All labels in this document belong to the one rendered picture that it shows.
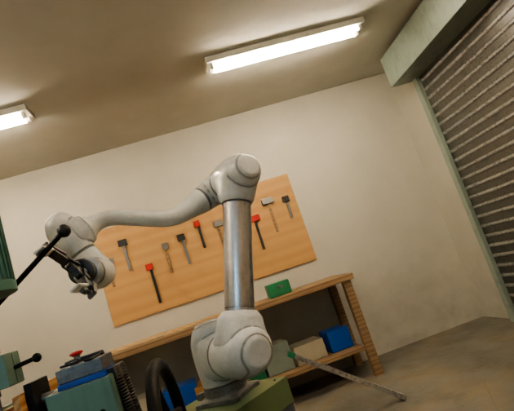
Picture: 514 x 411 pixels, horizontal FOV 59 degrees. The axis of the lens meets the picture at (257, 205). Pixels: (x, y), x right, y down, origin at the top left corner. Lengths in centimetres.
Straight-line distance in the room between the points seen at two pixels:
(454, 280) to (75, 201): 379
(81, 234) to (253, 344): 65
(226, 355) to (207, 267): 298
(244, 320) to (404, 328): 343
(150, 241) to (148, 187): 53
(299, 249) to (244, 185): 295
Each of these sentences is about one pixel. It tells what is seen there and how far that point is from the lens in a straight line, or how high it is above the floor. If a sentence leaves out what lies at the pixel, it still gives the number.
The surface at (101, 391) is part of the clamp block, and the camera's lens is 105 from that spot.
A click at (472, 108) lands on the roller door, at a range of 415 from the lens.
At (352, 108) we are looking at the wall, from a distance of 502.
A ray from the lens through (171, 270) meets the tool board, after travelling 440.
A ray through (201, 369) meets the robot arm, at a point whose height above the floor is 82.
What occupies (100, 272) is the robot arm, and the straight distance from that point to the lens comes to 148.
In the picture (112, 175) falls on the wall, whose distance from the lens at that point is 467.
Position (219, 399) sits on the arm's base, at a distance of 168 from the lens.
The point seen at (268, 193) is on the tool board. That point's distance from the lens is 453.
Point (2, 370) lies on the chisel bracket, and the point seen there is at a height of 104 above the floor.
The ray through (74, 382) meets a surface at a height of 97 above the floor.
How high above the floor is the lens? 105
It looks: 9 degrees up
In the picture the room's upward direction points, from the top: 19 degrees counter-clockwise
